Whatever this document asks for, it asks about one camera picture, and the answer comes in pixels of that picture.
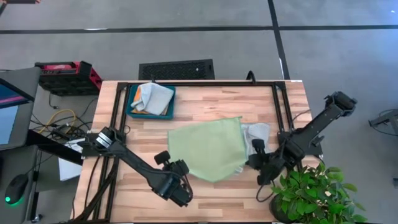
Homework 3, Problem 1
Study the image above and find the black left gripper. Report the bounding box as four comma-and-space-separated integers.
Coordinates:
154, 150, 190, 187

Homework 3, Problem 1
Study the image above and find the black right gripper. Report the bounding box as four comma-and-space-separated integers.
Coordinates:
248, 138, 281, 187

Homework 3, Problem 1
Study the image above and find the grey waffle microfiber towel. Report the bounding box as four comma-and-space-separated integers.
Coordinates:
241, 122, 272, 156
130, 82, 175, 116

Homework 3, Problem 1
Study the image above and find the green microfiber towel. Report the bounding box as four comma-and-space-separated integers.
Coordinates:
167, 116, 248, 184

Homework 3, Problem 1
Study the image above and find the orange microfiber towel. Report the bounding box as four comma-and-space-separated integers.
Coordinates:
130, 88, 170, 115

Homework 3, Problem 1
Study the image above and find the teal plastic tray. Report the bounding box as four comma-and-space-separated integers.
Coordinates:
126, 83, 177, 121

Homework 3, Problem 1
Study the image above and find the green potted plant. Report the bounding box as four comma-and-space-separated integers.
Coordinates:
269, 163, 368, 224

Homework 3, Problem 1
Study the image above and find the black floor vent grate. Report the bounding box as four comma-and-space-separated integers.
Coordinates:
138, 58, 216, 81

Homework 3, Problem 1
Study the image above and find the white paper sheet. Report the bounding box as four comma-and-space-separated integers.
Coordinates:
58, 138, 84, 182

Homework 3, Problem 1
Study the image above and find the black power strip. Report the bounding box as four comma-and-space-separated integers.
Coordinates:
51, 127, 76, 141

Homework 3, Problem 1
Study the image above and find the black desk support bar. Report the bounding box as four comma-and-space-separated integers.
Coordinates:
26, 129, 84, 166

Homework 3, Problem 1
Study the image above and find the red and black tool case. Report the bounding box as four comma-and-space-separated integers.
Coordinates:
34, 60, 104, 96

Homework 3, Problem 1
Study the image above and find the grey metal stand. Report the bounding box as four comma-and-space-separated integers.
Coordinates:
368, 108, 398, 137

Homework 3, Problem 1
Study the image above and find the black desk leg with caster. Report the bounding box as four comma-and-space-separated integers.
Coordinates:
29, 169, 43, 223

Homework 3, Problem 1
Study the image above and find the black computer mouse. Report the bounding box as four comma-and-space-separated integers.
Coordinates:
4, 174, 29, 207

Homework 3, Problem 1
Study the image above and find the grey desk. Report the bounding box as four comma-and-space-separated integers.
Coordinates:
0, 67, 42, 224

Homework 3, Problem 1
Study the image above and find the computer monitor blue screen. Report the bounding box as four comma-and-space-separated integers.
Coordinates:
0, 77, 35, 152

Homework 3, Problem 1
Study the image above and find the black aluminium rig frame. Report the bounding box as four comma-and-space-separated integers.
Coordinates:
70, 80, 305, 223

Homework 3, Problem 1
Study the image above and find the yellow cable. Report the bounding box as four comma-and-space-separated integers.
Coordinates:
37, 108, 77, 135

